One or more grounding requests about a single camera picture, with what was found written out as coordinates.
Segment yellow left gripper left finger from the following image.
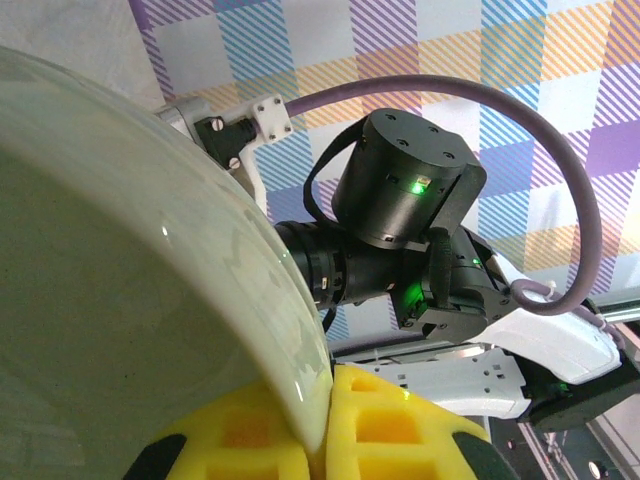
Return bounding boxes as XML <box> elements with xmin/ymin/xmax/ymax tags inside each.
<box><xmin>122</xmin><ymin>382</ymin><xmax>311</xmax><ymax>480</ymax></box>

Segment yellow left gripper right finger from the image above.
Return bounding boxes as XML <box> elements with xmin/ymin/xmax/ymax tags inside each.
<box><xmin>309</xmin><ymin>364</ymin><xmax>521</xmax><ymax>480</ymax></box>

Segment green ceramic bowl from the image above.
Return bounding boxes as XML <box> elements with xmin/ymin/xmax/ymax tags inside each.
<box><xmin>0</xmin><ymin>44</ymin><xmax>335</xmax><ymax>480</ymax></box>

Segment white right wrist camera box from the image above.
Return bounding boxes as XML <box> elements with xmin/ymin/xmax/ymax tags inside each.
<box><xmin>154</xmin><ymin>93</ymin><xmax>295</xmax><ymax>211</ymax></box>

